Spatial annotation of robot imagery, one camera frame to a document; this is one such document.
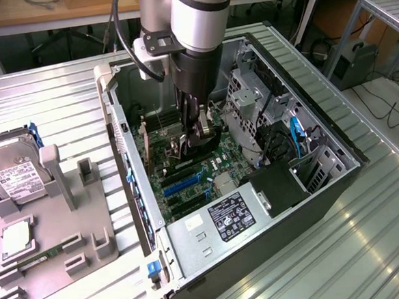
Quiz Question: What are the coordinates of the black expansion slot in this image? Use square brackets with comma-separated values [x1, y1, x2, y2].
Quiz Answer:
[158, 168, 205, 188]
[166, 188, 210, 209]
[170, 197, 214, 217]

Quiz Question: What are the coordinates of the blue SATA wire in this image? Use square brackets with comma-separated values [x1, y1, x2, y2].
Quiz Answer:
[289, 114, 306, 159]

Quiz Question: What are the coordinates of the black office chair base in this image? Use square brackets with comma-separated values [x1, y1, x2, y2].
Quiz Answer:
[28, 25, 108, 66]

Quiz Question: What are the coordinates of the wrist camera on grey bracket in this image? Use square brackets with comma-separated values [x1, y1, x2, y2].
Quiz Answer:
[132, 30, 187, 82]

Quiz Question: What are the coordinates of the silver CPU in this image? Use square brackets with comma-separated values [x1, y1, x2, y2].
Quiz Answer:
[0, 220, 35, 258]

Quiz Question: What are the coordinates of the blue expansion slot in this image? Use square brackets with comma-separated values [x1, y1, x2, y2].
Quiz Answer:
[162, 175, 206, 199]

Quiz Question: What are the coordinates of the loose green RAM stick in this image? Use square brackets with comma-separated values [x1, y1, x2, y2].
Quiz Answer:
[16, 243, 68, 273]

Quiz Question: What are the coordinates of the green Dell motherboard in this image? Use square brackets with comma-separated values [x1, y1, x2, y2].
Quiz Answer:
[127, 98, 253, 227]

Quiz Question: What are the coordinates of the silver metal disk bay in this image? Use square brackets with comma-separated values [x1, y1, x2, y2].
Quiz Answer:
[223, 62, 308, 169]

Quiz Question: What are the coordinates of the black box with handle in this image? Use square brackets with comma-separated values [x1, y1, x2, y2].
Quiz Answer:
[327, 39, 384, 92]

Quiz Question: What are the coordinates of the grey plastic parts rack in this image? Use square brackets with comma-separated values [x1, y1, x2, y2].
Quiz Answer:
[0, 139, 124, 299]

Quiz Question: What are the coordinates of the wooden desk with white frame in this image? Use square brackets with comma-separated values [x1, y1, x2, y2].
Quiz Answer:
[0, 0, 399, 77]

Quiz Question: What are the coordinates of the silver hard disk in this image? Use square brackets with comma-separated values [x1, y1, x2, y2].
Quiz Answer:
[0, 132, 50, 207]

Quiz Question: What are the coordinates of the blue case latch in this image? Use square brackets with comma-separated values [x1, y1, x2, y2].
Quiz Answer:
[146, 260, 161, 281]

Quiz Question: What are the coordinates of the thin metal locking lever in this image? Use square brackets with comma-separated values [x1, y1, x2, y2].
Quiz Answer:
[154, 102, 168, 135]

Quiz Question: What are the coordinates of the silver power supply unit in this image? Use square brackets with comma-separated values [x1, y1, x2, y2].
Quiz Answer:
[163, 180, 281, 283]

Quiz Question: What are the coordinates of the blue disk carrier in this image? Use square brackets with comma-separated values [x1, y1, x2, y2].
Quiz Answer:
[0, 121, 47, 154]

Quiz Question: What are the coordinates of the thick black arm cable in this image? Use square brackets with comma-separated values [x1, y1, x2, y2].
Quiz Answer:
[111, 0, 167, 86]

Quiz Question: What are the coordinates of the metal slat side table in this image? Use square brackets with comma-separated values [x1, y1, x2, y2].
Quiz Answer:
[325, 0, 399, 89]

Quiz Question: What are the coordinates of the black stand pole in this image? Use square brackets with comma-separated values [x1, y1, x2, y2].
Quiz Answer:
[293, 0, 337, 53]

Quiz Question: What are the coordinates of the small silver heat sink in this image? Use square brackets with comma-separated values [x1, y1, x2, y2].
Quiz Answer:
[215, 173, 235, 193]

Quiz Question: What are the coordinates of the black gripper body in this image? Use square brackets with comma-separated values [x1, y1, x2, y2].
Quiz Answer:
[168, 46, 227, 104]

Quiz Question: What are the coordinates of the black plastic shroud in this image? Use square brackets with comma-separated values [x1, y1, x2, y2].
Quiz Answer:
[238, 158, 312, 222]

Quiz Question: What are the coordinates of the open black PC case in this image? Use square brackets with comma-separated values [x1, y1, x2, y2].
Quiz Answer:
[91, 24, 381, 299]

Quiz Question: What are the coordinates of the coiled black cable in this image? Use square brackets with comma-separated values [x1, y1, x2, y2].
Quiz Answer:
[309, 37, 333, 64]

